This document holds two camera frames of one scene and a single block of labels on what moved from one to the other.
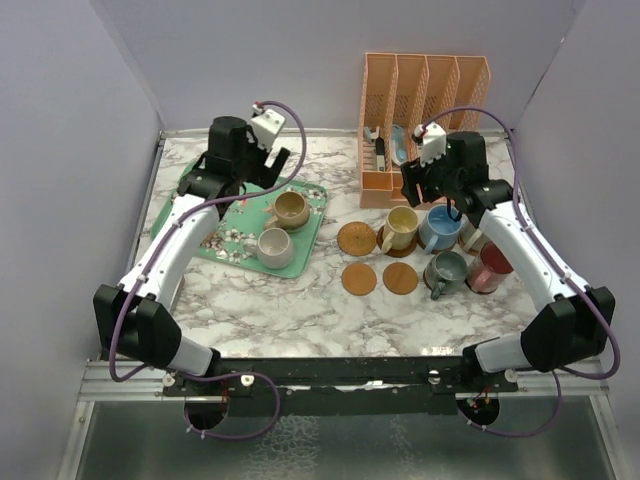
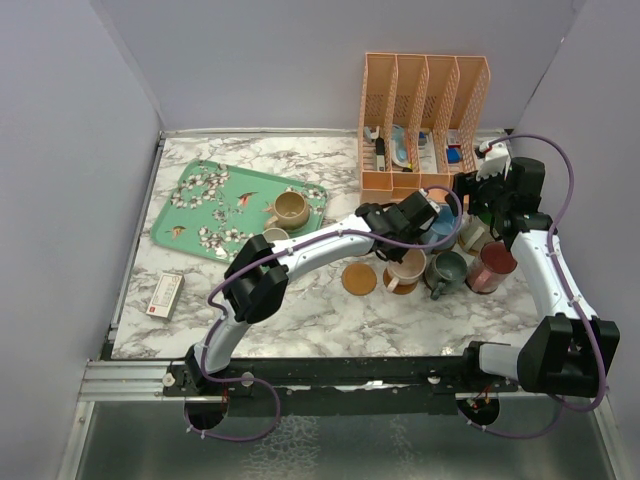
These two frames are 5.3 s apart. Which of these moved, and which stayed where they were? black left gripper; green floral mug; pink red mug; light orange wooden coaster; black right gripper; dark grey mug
Moved: black left gripper; black right gripper
Stayed: light orange wooden coaster; dark grey mug; pink red mug; green floral mug
